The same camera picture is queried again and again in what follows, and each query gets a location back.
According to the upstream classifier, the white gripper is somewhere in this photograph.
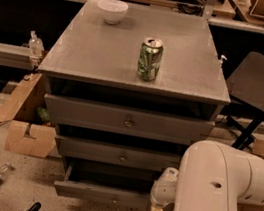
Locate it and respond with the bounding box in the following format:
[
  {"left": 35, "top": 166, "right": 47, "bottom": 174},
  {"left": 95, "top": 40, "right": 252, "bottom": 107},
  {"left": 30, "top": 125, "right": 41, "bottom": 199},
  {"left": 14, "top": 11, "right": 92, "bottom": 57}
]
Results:
[{"left": 150, "top": 167, "right": 179, "bottom": 211}]

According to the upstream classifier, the grey bottom drawer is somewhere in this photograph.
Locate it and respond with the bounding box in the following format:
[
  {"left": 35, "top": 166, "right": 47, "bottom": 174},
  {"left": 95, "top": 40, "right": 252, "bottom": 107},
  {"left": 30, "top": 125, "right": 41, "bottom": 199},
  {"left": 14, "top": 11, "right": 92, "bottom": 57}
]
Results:
[{"left": 54, "top": 157, "right": 160, "bottom": 209}]

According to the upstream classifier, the grey drawer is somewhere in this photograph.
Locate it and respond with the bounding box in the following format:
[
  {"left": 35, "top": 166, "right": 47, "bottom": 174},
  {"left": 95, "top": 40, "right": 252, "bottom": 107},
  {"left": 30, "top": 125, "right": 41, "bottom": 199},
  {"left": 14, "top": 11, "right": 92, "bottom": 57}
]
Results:
[
  {"left": 55, "top": 135, "right": 181, "bottom": 172},
  {"left": 54, "top": 157, "right": 160, "bottom": 209},
  {"left": 45, "top": 94, "right": 214, "bottom": 145}
]

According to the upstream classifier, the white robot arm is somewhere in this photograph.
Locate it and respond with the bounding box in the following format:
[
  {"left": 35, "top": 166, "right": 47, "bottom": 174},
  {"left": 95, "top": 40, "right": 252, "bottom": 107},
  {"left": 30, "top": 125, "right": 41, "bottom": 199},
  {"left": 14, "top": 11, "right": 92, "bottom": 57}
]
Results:
[{"left": 150, "top": 140, "right": 264, "bottom": 211}]

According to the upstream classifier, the grey top drawer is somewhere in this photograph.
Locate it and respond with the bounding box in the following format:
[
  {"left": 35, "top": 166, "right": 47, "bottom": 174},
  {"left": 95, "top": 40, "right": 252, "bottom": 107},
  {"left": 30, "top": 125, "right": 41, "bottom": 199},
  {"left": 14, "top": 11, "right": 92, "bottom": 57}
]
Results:
[{"left": 45, "top": 94, "right": 214, "bottom": 145}]

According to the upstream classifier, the grey middle drawer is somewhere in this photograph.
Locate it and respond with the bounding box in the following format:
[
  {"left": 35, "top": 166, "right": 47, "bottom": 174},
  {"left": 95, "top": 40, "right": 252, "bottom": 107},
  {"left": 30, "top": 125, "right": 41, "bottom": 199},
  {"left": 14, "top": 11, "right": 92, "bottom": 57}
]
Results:
[{"left": 55, "top": 135, "right": 181, "bottom": 172}]

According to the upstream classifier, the grey drawer cabinet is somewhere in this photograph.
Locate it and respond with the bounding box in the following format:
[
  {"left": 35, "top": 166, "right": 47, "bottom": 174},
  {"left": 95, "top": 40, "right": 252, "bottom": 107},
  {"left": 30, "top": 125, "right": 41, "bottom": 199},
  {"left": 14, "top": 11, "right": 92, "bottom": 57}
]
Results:
[{"left": 20, "top": 0, "right": 245, "bottom": 197}]

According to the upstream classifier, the open cardboard box left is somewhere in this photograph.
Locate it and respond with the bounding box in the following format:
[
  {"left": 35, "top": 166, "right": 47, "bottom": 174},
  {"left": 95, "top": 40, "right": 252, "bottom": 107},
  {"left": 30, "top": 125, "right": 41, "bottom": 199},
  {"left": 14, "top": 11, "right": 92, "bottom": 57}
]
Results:
[{"left": 0, "top": 73, "right": 58, "bottom": 158}]

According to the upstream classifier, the green soda can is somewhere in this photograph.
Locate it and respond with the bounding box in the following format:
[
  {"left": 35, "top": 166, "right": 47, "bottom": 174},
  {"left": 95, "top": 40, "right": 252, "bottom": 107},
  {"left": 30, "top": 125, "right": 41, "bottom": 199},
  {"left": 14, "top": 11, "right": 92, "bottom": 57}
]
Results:
[{"left": 137, "top": 37, "right": 164, "bottom": 81}]

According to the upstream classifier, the black folding table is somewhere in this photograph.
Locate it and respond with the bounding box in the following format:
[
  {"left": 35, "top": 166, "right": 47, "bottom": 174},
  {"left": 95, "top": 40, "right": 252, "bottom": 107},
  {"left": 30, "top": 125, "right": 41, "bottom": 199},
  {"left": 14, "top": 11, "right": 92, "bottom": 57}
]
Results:
[{"left": 226, "top": 52, "right": 264, "bottom": 149}]

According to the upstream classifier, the small white pump bottle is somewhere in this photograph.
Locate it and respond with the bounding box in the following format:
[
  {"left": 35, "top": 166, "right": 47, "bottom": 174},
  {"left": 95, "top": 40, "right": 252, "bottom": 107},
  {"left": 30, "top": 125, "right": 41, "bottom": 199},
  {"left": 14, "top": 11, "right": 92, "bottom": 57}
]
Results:
[{"left": 218, "top": 54, "right": 227, "bottom": 66}]

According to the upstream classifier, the clear bottle on shelf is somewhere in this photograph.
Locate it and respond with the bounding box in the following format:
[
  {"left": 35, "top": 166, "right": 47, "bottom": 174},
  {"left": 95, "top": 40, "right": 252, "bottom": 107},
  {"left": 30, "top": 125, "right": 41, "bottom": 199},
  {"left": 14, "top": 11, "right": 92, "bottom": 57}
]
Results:
[{"left": 28, "top": 30, "right": 44, "bottom": 58}]

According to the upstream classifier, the white ceramic bowl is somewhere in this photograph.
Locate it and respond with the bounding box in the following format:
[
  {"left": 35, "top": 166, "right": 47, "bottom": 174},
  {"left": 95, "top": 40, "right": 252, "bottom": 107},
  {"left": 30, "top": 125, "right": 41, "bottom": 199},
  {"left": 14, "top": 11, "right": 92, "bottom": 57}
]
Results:
[{"left": 97, "top": 0, "right": 129, "bottom": 24}]

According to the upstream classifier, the low grey shelf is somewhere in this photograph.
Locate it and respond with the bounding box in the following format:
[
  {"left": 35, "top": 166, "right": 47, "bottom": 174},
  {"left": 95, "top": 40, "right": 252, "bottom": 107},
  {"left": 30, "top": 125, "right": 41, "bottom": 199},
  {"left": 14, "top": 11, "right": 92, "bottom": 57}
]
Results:
[{"left": 0, "top": 43, "right": 34, "bottom": 70}]

